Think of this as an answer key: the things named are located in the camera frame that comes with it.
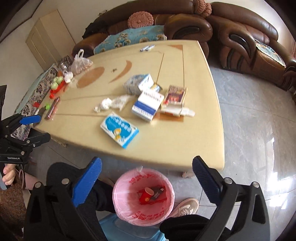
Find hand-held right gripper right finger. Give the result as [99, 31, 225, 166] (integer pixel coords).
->
[192, 156, 271, 241]

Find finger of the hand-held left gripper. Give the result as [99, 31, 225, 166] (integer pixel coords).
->
[0, 113, 41, 138]
[0, 128, 51, 151]

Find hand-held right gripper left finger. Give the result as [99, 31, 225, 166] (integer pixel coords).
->
[24, 157, 109, 241]

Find blue white medicine box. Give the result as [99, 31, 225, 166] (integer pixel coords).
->
[100, 112, 139, 149]

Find trash bin with pink bag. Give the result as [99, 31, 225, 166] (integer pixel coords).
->
[112, 167, 175, 227]

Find person's left forearm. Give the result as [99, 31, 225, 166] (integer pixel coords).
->
[0, 173, 38, 235]

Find person's left hand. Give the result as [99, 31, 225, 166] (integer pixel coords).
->
[3, 163, 18, 186]

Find dark knife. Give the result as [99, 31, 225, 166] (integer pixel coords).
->
[32, 107, 47, 127]

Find pink phone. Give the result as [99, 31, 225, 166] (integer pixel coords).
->
[44, 97, 61, 120]

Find black white patterned cloth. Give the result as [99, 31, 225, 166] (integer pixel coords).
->
[10, 64, 62, 142]

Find pink sneaker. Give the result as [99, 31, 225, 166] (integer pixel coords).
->
[168, 197, 199, 218]

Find red plastic toy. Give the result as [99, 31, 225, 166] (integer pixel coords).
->
[50, 85, 68, 98]

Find green fruits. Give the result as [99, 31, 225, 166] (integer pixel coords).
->
[51, 76, 65, 90]

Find person's right leg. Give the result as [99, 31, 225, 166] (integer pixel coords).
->
[159, 214, 232, 241]

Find blue plastic stool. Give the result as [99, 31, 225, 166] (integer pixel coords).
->
[99, 213, 165, 241]

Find glass jar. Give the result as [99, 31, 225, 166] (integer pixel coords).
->
[57, 56, 73, 71]

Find crumpled white tissue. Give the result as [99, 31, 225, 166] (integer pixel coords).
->
[94, 98, 113, 113]

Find plastic bag of nuts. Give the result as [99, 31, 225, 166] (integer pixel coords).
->
[70, 49, 94, 75]

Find open white small box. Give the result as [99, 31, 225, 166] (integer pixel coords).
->
[159, 103, 195, 118]

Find beige cabinet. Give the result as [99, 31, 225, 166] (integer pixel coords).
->
[25, 9, 77, 71]

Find clear plastic wrap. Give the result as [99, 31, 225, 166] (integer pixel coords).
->
[110, 94, 136, 111]

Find red brown printed box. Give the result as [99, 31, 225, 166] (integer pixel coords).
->
[161, 85, 188, 110]

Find white blue striped box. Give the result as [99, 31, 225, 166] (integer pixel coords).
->
[131, 91, 165, 123]

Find dark garment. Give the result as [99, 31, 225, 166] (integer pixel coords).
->
[82, 22, 110, 39]

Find blue white plastic pack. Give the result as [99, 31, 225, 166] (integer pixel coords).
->
[122, 74, 154, 95]

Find blue floral cloth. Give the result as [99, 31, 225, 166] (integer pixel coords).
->
[94, 25, 167, 55]

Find round pink cushion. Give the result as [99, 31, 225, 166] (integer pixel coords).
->
[128, 12, 154, 28]
[193, 0, 212, 17]

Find brown leather armchair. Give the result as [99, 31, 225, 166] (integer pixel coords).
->
[208, 2, 296, 99]

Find brown leather sofa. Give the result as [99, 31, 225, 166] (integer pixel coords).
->
[72, 0, 213, 59]

